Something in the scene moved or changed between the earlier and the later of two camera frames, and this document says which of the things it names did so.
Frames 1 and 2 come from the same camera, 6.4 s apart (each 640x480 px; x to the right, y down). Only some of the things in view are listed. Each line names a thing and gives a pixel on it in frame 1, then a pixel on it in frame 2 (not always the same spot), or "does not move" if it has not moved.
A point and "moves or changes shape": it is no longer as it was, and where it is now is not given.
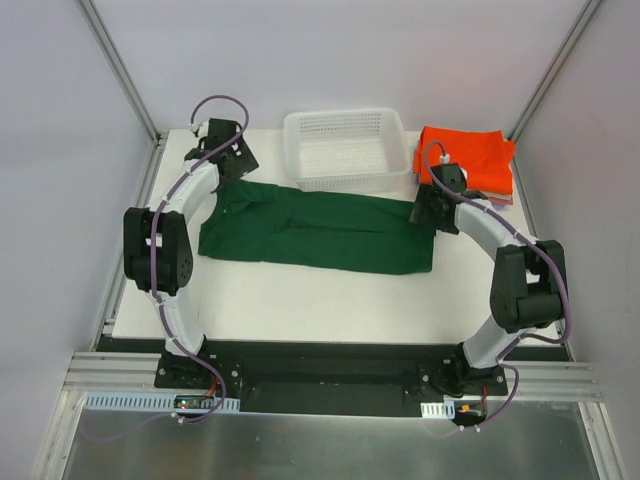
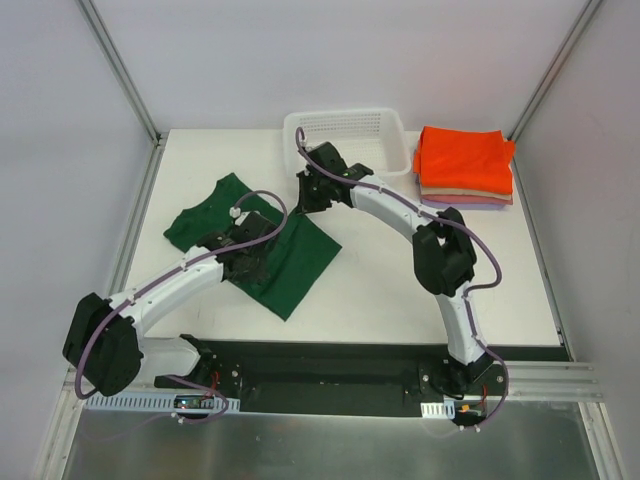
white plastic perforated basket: (345, 150) does not move
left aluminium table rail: (106, 325) does not move
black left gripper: (240, 163) → (250, 267)
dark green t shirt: (259, 220) moves or changes shape
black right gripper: (422, 211) → (310, 195)
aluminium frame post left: (121, 68) does not move
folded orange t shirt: (485, 157) does not move
